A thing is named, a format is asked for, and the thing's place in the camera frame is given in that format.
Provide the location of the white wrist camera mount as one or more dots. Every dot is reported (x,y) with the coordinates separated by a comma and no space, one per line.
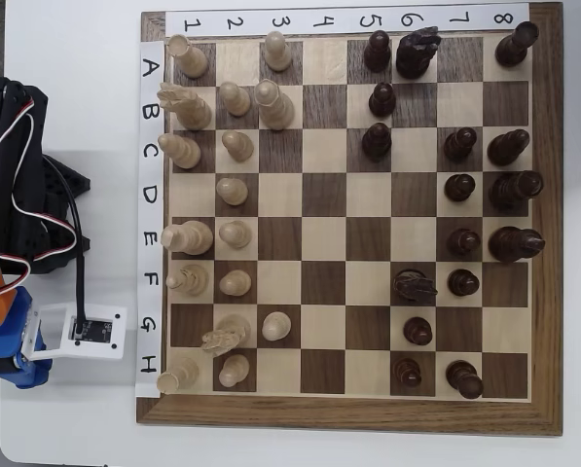
(95,351)

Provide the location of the dark wooden queen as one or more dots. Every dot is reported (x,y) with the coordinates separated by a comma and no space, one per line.
(511,190)

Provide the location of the light wooden king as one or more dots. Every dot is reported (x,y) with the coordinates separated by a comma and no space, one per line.
(190,238)

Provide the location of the dark wooden bishop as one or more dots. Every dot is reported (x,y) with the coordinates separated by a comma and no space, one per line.
(376,143)
(506,148)

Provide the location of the dark wooden king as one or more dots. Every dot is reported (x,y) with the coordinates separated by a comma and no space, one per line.
(511,244)

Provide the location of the light wooden queen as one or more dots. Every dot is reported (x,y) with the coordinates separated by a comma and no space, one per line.
(273,104)

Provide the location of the white letter label strip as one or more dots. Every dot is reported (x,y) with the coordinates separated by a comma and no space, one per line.
(149,92)

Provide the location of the wooden chessboard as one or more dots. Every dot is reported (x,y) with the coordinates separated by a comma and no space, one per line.
(348,413)

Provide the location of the dark wooden rook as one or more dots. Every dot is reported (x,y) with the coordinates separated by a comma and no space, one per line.
(514,46)
(462,379)

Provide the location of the orange and black robot arm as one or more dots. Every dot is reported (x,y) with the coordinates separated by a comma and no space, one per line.
(25,165)

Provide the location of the dark wooden knight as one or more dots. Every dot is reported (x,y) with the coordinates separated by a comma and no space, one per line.
(414,58)
(411,287)

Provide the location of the white number label strip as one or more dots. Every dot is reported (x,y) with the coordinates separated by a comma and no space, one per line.
(302,19)

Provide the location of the light wooden bishop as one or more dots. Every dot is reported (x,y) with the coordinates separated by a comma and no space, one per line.
(190,281)
(183,152)

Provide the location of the light wooden knight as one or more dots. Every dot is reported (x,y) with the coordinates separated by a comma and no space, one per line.
(231,328)
(192,109)

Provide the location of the light wooden pawn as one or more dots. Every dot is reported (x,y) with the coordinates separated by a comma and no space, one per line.
(234,370)
(235,282)
(238,146)
(231,191)
(275,326)
(277,53)
(235,99)
(235,235)

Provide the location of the dark wooden pawn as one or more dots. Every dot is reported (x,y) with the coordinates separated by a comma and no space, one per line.
(462,283)
(459,188)
(463,242)
(407,373)
(382,101)
(459,145)
(377,53)
(417,332)

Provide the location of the light wooden rook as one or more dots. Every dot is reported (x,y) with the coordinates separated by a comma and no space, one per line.
(192,61)
(178,375)

